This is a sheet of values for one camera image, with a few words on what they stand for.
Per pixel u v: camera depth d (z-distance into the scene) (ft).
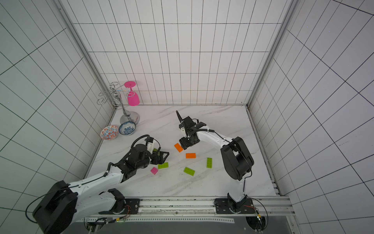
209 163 2.87
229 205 2.11
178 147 3.11
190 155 2.93
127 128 3.40
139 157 2.12
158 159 2.44
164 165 2.81
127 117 3.51
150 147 2.47
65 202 1.31
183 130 2.75
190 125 2.37
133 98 3.39
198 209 2.38
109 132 3.30
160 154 2.44
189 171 2.80
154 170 2.75
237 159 1.57
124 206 2.32
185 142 2.65
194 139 2.30
